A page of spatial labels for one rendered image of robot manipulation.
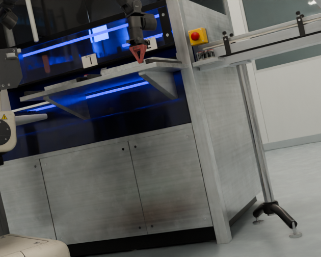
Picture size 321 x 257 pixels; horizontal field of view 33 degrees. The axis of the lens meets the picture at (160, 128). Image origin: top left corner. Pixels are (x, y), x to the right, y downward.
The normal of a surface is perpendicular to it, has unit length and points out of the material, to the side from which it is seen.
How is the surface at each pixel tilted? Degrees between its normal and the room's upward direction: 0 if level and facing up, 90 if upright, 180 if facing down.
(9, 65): 90
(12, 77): 90
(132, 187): 90
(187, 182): 90
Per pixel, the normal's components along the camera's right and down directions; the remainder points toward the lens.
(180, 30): -0.38, 0.08
